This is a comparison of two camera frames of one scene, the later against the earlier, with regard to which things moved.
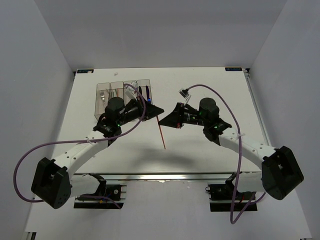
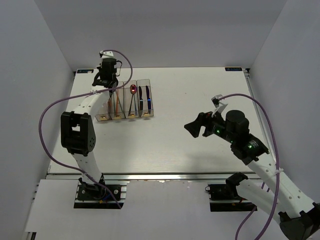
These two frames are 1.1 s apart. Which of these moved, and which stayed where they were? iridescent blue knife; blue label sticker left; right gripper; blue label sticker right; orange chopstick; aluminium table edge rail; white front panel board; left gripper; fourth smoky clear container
Moved: left gripper; right gripper; orange chopstick
Stayed: fourth smoky clear container; white front panel board; blue label sticker left; aluminium table edge rail; blue label sticker right; iridescent blue knife
